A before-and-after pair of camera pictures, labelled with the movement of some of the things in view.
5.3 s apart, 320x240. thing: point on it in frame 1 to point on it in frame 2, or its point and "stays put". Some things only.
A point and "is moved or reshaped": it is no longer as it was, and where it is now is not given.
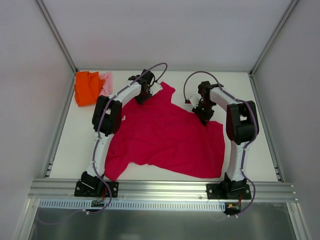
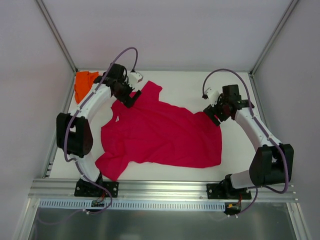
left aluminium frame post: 57,35 stays put
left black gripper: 141,98 to 127,94
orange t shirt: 87,87 stays put
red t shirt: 160,133 is moved or reshaped
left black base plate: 96,189 stays put
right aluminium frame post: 272,37 stays put
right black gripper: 204,116 to 215,114
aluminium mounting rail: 64,190 stays put
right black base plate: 228,191 stays put
